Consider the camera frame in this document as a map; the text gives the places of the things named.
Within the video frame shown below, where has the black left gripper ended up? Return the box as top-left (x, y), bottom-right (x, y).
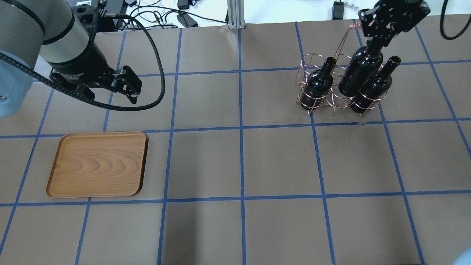
top-left (49, 43), bottom-right (142, 105)

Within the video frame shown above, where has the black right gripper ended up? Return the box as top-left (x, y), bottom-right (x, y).
top-left (358, 0), bottom-right (431, 47)

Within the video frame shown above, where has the dark wine bottle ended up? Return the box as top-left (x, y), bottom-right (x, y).
top-left (338, 35), bottom-right (386, 98)
top-left (350, 56), bottom-right (401, 115)
top-left (300, 57), bottom-right (337, 110)

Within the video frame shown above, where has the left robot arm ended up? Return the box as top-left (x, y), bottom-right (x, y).
top-left (0, 0), bottom-right (144, 117)

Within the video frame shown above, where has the wooden tray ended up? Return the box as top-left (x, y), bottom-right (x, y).
top-left (46, 131), bottom-right (148, 198)

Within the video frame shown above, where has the black power adapter right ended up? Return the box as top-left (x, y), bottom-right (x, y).
top-left (332, 0), bottom-right (345, 20)

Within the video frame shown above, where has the black power adapter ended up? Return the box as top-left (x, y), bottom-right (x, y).
top-left (332, 0), bottom-right (345, 20)
top-left (177, 13), bottom-right (199, 28)

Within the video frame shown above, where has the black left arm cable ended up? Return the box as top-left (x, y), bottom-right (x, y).
top-left (0, 13), bottom-right (166, 112)

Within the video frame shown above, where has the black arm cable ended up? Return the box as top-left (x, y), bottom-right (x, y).
top-left (0, 13), bottom-right (166, 112)
top-left (440, 0), bottom-right (471, 41)

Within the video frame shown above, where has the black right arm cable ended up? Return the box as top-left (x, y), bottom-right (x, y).
top-left (440, 0), bottom-right (471, 41)

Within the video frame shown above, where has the copper wire bottle basket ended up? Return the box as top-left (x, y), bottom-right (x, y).
top-left (294, 22), bottom-right (389, 116)

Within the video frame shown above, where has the aluminium frame post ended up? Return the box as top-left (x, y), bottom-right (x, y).
top-left (227, 0), bottom-right (246, 29)

